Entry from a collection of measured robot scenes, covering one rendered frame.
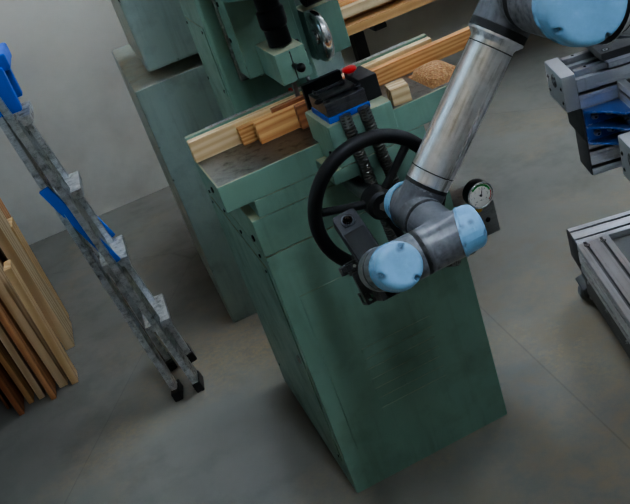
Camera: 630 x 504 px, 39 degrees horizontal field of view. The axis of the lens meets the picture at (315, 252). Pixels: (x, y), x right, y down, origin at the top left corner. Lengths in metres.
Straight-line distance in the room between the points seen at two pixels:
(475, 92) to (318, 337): 0.77
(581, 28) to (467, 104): 0.23
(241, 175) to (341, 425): 0.68
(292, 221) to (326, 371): 0.39
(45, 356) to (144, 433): 0.53
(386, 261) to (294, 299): 0.64
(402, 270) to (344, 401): 0.83
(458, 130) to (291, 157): 0.47
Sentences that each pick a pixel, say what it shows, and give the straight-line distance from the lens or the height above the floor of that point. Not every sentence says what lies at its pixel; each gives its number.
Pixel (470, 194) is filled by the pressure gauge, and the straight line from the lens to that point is 1.96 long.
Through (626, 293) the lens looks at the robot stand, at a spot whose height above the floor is 0.23.
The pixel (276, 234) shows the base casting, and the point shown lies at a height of 0.75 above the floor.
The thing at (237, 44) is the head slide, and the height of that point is 1.08.
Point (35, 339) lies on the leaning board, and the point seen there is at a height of 0.21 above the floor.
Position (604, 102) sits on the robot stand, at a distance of 2.22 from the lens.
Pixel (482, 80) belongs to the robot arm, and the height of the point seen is 1.06.
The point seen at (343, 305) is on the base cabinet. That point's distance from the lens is 1.99.
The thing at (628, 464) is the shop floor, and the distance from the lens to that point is 2.21.
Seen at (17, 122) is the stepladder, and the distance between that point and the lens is 2.47.
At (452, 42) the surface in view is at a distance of 2.09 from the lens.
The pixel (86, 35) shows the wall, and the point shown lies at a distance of 4.18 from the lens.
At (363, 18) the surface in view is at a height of 0.54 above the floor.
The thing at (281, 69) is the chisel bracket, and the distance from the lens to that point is 1.89.
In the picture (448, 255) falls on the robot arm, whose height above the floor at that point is 0.87.
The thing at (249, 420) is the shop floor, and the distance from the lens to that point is 2.65.
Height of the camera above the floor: 1.58
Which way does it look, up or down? 28 degrees down
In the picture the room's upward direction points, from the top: 20 degrees counter-clockwise
